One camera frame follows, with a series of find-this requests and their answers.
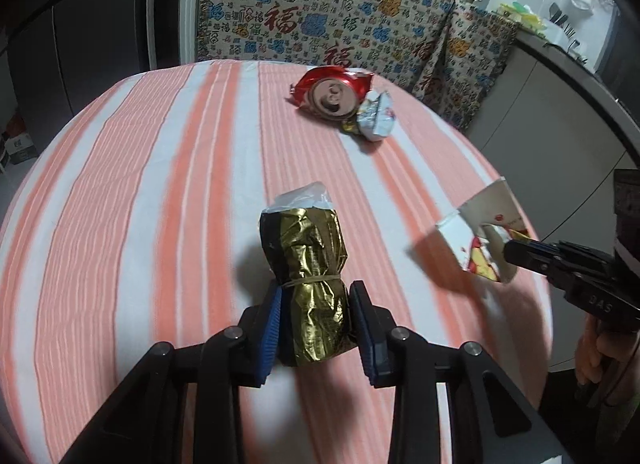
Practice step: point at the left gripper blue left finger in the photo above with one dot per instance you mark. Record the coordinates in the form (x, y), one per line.
(266, 333)

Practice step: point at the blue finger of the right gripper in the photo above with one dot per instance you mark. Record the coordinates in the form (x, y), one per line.
(529, 254)

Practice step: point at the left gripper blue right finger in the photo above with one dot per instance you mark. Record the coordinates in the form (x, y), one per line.
(370, 325)

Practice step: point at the torn white paper box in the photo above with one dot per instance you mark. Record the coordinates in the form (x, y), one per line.
(477, 232)

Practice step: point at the gold foil wrapper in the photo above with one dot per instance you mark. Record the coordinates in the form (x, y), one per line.
(303, 244)

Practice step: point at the silver snack wrapper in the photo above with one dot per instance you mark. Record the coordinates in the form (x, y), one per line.
(375, 118)

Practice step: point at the crushed red soda can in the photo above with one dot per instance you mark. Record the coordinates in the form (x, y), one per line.
(332, 93)

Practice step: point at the person's right hand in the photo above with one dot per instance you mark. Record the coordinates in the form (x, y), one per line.
(598, 343)

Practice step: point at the orange white striped tablecloth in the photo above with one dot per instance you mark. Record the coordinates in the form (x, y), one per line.
(139, 224)

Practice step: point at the knife block with utensils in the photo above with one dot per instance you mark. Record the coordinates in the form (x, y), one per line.
(563, 23)

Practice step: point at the green yellow plastic containers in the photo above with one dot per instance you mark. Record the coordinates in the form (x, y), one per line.
(522, 16)

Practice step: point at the green white cardboard box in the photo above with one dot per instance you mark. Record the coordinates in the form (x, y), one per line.
(20, 148)

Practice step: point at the patterned fabric counter cover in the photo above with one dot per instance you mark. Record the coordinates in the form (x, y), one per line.
(446, 53)

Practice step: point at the dark grey refrigerator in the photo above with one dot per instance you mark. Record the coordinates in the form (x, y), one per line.
(62, 54)

